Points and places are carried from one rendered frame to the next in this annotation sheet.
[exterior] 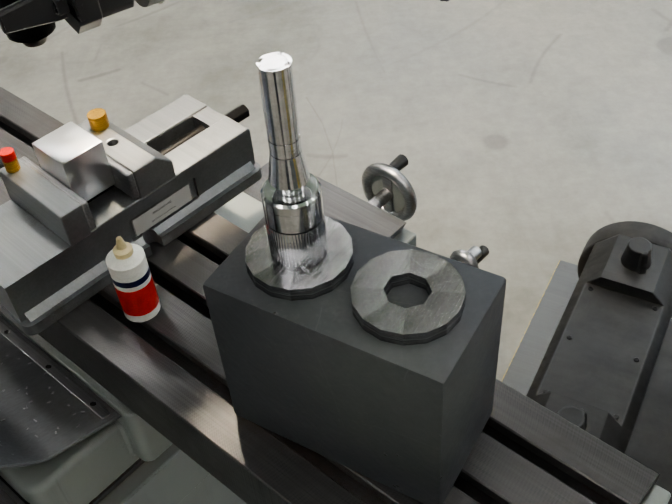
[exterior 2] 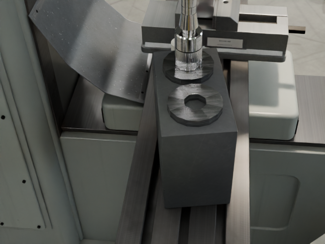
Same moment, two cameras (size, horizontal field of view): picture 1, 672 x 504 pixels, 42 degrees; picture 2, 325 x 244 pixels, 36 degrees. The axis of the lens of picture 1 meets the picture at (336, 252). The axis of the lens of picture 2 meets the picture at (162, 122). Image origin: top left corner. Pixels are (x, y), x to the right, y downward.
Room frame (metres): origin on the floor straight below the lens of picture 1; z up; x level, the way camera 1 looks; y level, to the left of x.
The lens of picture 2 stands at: (0.06, -0.50, 1.66)
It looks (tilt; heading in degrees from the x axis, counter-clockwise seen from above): 44 degrees down; 54
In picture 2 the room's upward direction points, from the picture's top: 2 degrees counter-clockwise
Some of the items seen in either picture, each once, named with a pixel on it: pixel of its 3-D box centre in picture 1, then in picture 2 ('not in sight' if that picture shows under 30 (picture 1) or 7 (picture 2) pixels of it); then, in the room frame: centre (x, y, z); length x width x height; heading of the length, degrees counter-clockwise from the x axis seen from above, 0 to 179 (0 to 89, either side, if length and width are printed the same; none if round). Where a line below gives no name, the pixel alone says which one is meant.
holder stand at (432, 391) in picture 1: (357, 347); (191, 124); (0.48, -0.01, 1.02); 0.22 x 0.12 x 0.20; 56
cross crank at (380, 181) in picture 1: (376, 203); not in sight; (1.12, -0.08, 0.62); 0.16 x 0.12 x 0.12; 136
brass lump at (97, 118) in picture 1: (98, 119); not in sight; (0.84, 0.26, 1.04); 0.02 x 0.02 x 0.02
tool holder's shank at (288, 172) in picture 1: (282, 128); (188, 0); (0.51, 0.03, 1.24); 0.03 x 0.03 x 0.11
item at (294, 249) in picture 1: (295, 224); (188, 49); (0.51, 0.03, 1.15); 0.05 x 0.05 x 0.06
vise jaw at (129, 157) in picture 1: (119, 154); (227, 9); (0.81, 0.24, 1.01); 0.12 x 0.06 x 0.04; 43
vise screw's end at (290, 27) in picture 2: (233, 117); (296, 29); (0.92, 0.12, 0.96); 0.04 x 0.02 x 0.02; 133
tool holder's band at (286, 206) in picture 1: (291, 191); (188, 33); (0.51, 0.03, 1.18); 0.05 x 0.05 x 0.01
